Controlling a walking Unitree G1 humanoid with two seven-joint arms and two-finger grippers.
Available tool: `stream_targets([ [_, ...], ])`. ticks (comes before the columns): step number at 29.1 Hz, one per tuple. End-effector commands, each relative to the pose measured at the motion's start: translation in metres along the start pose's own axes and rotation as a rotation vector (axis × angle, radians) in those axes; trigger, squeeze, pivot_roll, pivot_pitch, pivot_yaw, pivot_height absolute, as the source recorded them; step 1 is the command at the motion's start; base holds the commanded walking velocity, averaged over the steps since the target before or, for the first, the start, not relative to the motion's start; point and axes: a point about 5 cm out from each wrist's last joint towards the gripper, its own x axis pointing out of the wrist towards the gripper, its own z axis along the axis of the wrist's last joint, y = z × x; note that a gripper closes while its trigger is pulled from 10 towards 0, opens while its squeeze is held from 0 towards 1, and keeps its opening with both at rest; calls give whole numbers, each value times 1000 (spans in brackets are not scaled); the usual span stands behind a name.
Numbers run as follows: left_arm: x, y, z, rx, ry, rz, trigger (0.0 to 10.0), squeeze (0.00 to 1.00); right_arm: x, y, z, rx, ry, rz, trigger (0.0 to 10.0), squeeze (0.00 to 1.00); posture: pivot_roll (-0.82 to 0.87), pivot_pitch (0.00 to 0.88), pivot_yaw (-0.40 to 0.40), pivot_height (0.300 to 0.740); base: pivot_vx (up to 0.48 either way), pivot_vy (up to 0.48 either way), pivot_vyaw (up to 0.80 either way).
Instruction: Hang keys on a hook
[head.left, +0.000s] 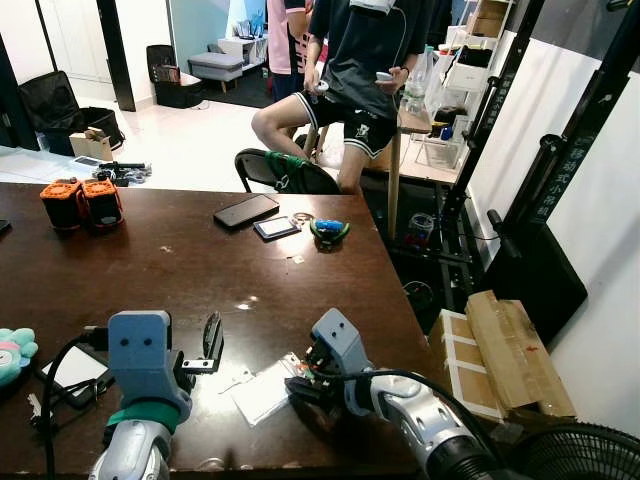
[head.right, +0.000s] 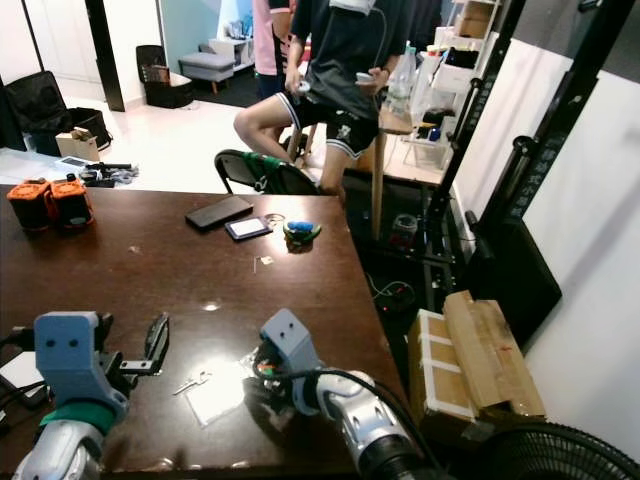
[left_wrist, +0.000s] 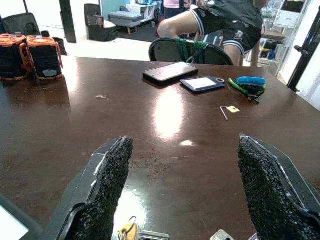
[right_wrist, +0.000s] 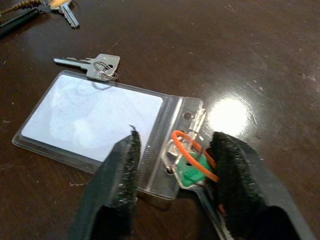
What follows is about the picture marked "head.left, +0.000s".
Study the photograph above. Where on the orange keys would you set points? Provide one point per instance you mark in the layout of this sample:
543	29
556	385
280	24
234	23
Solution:
313	368

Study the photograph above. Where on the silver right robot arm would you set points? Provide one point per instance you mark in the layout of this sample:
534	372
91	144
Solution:
430	420

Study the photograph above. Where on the clear plastic badge holder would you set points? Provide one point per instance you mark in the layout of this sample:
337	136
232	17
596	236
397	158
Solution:
262	395

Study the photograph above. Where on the dark brown wooden table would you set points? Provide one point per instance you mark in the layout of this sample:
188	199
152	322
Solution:
200	290

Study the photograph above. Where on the white card key bunch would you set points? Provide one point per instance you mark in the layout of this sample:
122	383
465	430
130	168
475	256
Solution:
75	372

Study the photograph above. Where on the small white paper scrap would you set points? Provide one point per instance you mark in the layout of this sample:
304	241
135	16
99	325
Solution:
297	260

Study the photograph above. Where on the small grey access card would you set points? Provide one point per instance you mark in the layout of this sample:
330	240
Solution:
276	228

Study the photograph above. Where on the cardboard box with white tape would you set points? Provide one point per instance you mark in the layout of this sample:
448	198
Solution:
460	360

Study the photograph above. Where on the black chair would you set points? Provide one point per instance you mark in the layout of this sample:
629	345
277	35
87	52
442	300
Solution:
260	175

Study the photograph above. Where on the orange and black battery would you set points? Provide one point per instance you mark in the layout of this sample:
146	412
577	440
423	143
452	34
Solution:
62	205
102	205

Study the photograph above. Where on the plain flat cardboard box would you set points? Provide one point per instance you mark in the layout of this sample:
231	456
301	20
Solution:
520	350

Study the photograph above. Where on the black floor fan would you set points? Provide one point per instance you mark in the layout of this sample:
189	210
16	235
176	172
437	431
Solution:
580	460

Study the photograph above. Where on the light wooden side table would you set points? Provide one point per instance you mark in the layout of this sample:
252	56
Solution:
394	180

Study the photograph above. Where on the flat grey tablet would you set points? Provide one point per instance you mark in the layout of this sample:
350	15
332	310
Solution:
86	161

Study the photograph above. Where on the small brown cardboard box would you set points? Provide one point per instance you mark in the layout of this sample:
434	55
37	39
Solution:
92	145

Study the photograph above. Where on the black stand with base panel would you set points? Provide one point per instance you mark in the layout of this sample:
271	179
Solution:
575	160

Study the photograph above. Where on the black storage bin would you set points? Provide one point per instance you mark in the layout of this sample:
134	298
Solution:
175	90

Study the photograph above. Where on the clear plastic storage crate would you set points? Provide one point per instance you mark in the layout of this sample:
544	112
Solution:
440	152

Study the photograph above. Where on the grey ottoman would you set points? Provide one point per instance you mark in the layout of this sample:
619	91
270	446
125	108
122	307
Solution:
215	68

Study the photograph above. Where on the open black suitcase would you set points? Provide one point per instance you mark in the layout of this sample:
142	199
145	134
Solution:
50	100

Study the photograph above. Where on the clear plastic bottle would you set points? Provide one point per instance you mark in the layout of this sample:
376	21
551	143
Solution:
418	90

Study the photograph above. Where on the standing person pink shirt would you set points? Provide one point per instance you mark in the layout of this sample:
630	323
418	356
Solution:
278	40

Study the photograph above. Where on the seated person in black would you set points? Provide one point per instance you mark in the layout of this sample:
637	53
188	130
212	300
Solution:
360	50

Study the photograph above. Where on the slim black metal stand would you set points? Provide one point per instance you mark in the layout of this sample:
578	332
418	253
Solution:
498	90

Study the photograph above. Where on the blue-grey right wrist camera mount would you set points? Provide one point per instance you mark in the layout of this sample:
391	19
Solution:
338	345

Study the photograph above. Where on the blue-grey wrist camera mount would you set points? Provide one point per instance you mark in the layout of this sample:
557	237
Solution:
338	345
140	352

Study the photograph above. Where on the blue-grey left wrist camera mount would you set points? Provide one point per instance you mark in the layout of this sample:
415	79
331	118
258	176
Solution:
140	352

